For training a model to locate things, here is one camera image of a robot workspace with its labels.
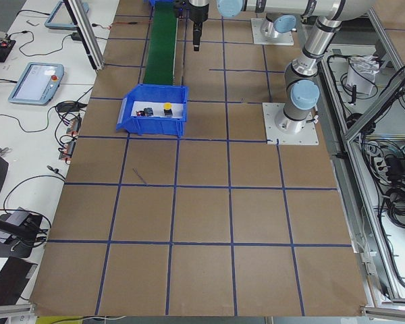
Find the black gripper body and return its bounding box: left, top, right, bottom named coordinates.
left=188, top=0, right=209, bottom=23

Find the yellow push button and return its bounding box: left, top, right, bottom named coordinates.
left=163, top=102, right=173, bottom=117

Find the red push button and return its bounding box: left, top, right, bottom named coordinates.
left=136, top=107, right=154, bottom=117

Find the green conveyor belt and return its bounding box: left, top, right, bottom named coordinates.
left=143, top=2, right=178, bottom=85

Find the blue bin with white liner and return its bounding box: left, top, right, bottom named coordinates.
left=116, top=84, right=188, bottom=137

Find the black power adapter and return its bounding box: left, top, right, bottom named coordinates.
left=71, top=32, right=82, bottom=41

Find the far teach pendant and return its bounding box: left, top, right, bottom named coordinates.
left=44, top=1, right=76, bottom=30

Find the teach pendant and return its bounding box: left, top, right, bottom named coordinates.
left=44, top=1, right=76, bottom=30
left=8, top=62, right=65, bottom=105

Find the near teach pendant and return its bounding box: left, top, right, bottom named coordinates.
left=8, top=62, right=65, bottom=105

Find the white paper bag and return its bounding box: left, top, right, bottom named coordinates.
left=346, top=55, right=379, bottom=95

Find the black monitor stand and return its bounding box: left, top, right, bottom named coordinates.
left=0, top=210, right=42, bottom=258

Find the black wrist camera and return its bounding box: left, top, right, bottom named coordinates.
left=173, top=0, right=188, bottom=19

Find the aluminium frame post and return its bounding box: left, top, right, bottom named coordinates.
left=63, top=0, right=105, bottom=71

